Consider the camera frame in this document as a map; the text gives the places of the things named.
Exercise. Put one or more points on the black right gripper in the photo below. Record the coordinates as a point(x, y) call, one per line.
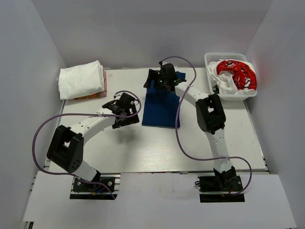
point(153, 75)

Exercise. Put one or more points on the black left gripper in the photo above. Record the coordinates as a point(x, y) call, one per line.
point(130, 120)

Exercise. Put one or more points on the blue Mickey t-shirt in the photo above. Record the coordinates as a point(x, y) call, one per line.
point(160, 108)

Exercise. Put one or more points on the white t-shirt with red print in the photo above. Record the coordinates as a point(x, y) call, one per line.
point(232, 77)

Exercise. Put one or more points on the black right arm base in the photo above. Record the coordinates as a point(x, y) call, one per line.
point(211, 190)

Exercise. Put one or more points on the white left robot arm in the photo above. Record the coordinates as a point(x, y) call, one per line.
point(67, 145)

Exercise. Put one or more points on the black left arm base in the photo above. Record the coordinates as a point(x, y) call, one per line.
point(84, 191)

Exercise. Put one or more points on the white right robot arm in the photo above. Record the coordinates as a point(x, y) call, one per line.
point(210, 118)

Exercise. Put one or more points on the folded pink t-shirt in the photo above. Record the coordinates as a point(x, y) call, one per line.
point(104, 93)

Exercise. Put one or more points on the folded red patterned t-shirt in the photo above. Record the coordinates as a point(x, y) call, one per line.
point(96, 95)

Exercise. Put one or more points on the folded white t-shirt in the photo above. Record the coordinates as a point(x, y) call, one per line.
point(81, 80)

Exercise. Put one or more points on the white plastic basket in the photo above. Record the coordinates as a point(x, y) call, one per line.
point(217, 56)

